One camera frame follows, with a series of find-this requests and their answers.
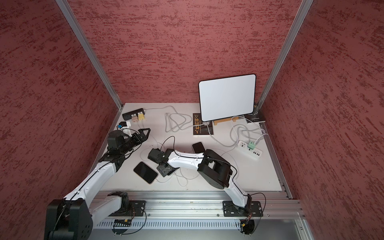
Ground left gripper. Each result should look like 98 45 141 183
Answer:
119 128 151 154

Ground white charging cable of pink phone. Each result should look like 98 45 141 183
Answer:
155 167 202 188

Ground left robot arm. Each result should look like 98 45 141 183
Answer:
44 128 151 240

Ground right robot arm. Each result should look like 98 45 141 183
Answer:
148 149 252 216

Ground orange-cased phone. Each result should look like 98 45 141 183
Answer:
134 162 158 185

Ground pink charger adapter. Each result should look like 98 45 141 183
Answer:
131 116 139 123

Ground black power strip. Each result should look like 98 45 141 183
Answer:
122 108 145 121

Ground black book gold letters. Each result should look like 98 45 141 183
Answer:
193 113 214 137

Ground white power strip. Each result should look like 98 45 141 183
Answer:
237 141 263 160

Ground wooden tablet stand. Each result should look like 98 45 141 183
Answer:
213 116 240 126

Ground green charger adapter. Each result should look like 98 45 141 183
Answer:
248 141 256 150

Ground white tablet panel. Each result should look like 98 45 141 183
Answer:
198 74 257 122

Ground small black box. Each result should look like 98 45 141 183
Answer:
244 110 266 123

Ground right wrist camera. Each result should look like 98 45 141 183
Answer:
148 149 164 164

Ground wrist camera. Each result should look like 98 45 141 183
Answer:
148 149 164 164
117 121 131 130

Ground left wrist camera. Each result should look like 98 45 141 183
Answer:
117 121 131 130

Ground thick grey power cord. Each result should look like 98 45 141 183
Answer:
143 105 208 133

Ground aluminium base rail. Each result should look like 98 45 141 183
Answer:
128 191 306 220

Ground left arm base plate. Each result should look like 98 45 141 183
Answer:
109 201 147 218

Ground left aluminium corner post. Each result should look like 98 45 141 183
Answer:
56 0 123 110

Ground aluminium corner post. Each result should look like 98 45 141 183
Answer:
257 0 314 110
56 0 123 110

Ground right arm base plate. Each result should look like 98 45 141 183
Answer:
222 201 263 217

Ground right aluminium corner post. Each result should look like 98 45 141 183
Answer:
257 0 314 110

